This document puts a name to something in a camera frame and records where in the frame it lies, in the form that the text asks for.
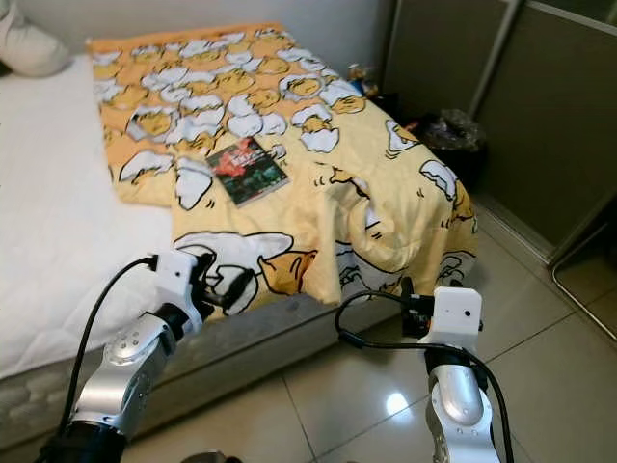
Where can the cream plush toy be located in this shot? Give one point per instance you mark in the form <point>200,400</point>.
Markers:
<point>29,48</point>

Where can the dark robot left foot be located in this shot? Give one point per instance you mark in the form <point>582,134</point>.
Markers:
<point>210,457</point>

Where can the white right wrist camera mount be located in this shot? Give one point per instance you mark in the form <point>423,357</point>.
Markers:
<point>455,316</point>

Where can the dark sliding door wardrobe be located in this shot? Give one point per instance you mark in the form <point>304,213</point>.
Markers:
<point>540,116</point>

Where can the yellow egg print blanket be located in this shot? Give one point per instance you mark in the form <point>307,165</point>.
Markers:
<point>366,164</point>

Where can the dark red green book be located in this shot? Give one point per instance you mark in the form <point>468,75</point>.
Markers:
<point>248,172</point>

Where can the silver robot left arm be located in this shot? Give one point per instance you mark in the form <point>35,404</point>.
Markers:
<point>125,371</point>

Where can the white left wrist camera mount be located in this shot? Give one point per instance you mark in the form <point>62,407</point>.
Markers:
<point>175,278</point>

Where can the small colourful figurine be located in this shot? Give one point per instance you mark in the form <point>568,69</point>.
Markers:
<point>362,79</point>

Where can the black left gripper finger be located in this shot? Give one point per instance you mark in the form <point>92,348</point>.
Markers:
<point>236,285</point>

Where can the silver metal frame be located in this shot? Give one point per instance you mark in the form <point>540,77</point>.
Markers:
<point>561,275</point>

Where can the white bed mattress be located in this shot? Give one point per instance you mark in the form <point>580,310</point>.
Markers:
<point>58,222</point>

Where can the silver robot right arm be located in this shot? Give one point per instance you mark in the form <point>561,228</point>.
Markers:
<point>461,405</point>

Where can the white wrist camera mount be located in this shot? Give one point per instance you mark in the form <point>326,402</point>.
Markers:
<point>175,278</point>
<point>455,316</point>

